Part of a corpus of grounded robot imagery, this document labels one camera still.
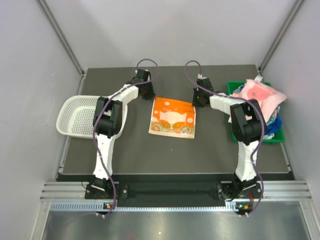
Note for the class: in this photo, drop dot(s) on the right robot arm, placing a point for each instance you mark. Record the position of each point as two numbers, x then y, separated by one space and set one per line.
248 127

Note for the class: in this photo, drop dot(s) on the blue patterned towel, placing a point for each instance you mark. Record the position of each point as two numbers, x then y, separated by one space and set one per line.
274 124

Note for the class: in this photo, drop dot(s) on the orange fox pattern towel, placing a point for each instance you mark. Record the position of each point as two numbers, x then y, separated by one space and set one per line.
172 118

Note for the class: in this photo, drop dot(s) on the grey slotted cable duct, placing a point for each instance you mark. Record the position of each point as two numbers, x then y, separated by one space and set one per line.
100 206

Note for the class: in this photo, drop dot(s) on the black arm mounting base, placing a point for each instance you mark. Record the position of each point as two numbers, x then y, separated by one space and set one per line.
175 194

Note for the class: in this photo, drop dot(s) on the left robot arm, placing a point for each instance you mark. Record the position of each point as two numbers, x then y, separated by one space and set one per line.
109 119

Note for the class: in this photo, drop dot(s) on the white perforated plastic basket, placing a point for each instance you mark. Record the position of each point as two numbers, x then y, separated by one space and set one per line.
76 116

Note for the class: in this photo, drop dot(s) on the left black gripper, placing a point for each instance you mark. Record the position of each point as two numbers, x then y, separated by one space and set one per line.
151 94

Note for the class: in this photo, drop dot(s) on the pink patterned towel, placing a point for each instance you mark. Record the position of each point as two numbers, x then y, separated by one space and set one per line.
268 97

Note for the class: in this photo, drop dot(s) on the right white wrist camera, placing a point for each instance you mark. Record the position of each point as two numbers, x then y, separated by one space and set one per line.
200 77

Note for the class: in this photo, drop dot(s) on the green plastic bin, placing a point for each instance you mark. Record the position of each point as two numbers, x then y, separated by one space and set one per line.
236 87

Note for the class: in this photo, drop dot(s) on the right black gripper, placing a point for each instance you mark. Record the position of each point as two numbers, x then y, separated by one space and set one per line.
195 103

